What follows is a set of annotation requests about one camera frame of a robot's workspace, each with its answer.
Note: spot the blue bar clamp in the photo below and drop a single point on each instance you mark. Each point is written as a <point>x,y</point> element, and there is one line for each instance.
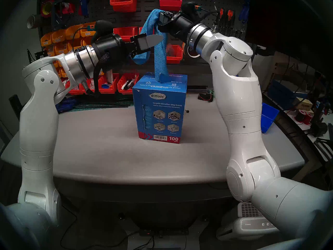
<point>66,105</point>

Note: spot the folded paper manual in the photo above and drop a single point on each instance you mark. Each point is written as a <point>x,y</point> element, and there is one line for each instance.
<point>109,76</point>

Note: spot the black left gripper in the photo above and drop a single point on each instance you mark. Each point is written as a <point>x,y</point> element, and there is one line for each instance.
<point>109,49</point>

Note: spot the clear bag of parts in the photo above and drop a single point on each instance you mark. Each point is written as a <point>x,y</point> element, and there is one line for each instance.
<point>171,49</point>

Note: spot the green cutting mat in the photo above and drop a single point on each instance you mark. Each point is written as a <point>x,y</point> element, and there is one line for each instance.
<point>104,106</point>

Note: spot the orange tape roll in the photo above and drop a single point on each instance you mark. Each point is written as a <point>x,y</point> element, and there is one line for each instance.
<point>184,49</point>

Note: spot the black upright post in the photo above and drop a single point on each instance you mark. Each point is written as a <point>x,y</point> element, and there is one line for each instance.
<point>15,106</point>

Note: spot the black metal stand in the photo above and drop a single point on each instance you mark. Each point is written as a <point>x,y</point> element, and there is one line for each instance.
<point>39,55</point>

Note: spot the large dark blue bin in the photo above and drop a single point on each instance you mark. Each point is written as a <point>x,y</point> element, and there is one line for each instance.
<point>283,95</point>

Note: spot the metal hook rail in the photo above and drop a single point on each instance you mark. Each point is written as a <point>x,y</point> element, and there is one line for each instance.
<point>239,31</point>

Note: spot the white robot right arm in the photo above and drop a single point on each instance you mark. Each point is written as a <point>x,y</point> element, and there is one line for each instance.
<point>242,116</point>

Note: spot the black hand tool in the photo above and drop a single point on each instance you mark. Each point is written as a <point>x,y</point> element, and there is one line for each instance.
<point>58,20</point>

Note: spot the bright blue plastic bin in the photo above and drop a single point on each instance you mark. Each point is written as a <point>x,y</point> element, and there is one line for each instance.
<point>269,116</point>

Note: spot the small green circuit board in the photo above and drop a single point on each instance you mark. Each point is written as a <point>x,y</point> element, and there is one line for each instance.
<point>210,92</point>

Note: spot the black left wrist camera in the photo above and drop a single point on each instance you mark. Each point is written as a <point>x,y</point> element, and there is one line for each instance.
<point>104,26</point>

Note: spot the blue shop towel box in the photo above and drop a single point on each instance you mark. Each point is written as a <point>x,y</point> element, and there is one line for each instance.
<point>161,114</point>

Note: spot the orange bin labelled M3-16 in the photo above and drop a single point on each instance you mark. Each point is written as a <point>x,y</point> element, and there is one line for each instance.
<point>55,64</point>

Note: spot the orange bin labelled M4X4X6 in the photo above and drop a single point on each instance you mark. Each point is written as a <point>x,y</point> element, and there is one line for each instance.
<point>61,48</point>

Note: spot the white marker pen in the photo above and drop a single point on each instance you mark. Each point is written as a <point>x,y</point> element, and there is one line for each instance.
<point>125,85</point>

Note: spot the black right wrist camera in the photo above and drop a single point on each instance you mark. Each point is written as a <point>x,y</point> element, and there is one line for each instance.
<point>188,7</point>

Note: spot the dark pegboard wall panel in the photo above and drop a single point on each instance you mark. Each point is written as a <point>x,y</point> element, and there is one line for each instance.
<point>145,4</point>

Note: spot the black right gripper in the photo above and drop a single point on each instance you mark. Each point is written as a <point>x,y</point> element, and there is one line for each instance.
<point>182,25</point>

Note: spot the black folded stand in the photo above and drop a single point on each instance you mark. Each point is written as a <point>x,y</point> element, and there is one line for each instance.
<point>324,148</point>

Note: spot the dark red storage bin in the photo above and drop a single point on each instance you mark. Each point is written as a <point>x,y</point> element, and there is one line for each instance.
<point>170,2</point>

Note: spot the black monitor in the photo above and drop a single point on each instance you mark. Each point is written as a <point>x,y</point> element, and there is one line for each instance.
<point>294,25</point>

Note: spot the red plastic storage bin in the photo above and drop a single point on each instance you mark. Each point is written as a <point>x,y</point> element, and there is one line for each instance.
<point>74,90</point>
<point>125,92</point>
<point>175,58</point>
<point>140,30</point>
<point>109,90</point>
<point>90,88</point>
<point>125,32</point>
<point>123,4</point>

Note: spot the orange bin labelled M2.5-6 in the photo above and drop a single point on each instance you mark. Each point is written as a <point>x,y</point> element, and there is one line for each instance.
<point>62,73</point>

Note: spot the blue microfiber shop towel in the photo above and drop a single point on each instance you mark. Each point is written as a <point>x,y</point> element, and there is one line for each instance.
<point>160,56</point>

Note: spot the grey duct tape roll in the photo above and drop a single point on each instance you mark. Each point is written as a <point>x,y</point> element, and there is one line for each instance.
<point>32,20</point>

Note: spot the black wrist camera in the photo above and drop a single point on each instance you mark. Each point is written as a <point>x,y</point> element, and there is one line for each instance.
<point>188,7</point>
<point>104,26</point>

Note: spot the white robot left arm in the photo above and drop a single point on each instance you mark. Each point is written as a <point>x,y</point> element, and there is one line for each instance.
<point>39,127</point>

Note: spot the red yellow tape roll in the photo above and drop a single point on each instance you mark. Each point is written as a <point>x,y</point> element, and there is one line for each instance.
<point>46,7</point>

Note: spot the orange bin labelled M3X8 BAD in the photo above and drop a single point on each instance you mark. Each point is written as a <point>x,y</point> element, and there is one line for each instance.
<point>58,36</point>

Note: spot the white air purifier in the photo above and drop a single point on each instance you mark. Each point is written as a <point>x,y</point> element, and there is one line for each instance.
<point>247,224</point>

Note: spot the orange bin labelled M4-6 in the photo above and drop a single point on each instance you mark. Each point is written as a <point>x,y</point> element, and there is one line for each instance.
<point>74,45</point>

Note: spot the orange bin labelled M3X6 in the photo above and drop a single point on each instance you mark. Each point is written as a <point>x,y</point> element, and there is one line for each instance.
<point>87,30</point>

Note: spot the black power strip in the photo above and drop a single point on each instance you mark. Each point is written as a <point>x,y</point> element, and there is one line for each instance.
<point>164,232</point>

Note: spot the black tape roll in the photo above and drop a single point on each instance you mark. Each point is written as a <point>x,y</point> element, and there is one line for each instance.
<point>193,54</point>

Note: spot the orange bin labelled M3X14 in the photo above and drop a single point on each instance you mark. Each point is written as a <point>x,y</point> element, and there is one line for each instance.
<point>46,40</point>

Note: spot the blue plastic part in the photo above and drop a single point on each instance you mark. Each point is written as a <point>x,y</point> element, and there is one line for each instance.
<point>104,86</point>

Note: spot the small cardboard box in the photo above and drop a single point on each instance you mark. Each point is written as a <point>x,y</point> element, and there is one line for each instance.
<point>304,105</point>

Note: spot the orange bin labelled M3-4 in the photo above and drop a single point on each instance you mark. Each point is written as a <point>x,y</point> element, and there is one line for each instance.
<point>86,40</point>

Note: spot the orange bin labelled M4X5X6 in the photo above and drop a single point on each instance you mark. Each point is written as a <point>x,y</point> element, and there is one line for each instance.
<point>51,51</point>

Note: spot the black power adapter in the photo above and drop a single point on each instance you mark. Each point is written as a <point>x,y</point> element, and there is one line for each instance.
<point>319,128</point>

